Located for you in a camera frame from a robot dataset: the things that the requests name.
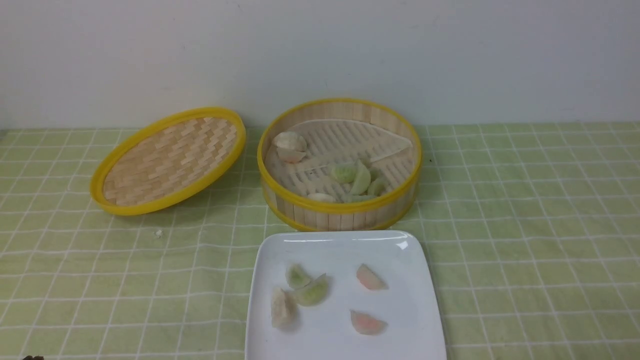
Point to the yellow rimmed bamboo steamer basket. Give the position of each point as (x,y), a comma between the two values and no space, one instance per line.
(341,131)

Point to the large green dumpling on plate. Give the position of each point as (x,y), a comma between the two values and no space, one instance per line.
(313,293)

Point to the white dumpling in steamer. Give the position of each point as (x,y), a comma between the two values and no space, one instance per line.
(290,156)
(290,140)

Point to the small green dumpling on plate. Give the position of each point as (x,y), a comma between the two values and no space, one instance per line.
(296,277)

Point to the white dumpling lower in steamer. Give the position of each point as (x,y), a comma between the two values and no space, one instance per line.
(290,156)

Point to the pink dumpling on plate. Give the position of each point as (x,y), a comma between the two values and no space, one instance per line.
(365,324)
(369,279)

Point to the yellow rimmed bamboo steamer lid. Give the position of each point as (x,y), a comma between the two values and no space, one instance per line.
(169,161)

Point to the white dumpling at steamer front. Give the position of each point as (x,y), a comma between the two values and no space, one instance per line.
(322,197)

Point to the pink dumpling lower on plate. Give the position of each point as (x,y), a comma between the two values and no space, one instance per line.
(365,324)

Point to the green checkered tablecloth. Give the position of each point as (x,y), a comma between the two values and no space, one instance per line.
(531,233)

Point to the tall green dumpling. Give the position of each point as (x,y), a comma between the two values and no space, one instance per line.
(362,179)

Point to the white dumpling upper in steamer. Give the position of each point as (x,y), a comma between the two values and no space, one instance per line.
(290,140)

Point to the pink dumpling upper on plate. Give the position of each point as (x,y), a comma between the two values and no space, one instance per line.
(369,279)

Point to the white dumpling on plate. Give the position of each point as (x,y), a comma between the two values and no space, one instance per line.
(283,309)

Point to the white square plate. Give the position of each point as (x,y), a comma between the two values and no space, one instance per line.
(409,305)

